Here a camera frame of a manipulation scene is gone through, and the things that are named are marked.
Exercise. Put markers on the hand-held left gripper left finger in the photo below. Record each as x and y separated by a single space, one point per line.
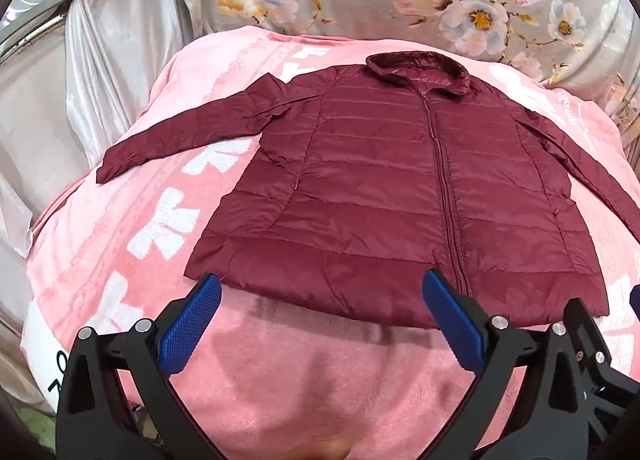
192 322

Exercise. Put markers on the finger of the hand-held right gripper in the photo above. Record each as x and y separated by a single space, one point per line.
592 345

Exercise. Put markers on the white satin curtain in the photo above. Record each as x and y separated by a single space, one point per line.
115 50

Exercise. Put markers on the maroon puffer jacket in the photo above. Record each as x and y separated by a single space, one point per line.
375 180

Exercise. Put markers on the pink printed blanket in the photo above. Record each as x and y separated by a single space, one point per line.
280 380

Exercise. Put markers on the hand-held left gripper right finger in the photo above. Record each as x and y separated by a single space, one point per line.
452 322

